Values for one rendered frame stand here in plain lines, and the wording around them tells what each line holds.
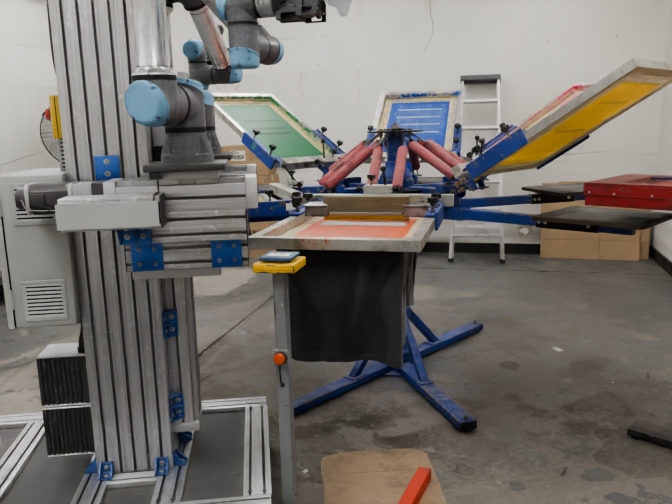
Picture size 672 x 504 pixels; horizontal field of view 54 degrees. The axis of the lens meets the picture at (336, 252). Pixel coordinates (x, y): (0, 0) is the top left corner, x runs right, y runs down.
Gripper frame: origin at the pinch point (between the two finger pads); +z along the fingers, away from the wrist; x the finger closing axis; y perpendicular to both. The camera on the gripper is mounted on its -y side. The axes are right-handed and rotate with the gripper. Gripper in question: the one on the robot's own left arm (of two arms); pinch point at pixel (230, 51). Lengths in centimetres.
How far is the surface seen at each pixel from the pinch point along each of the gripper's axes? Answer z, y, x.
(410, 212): -14, 56, 91
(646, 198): -9, 38, 176
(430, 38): 398, -49, 18
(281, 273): -97, 66, 69
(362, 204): -14, 56, 71
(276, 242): -74, 63, 58
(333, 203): -15, 57, 58
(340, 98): 392, 17, -66
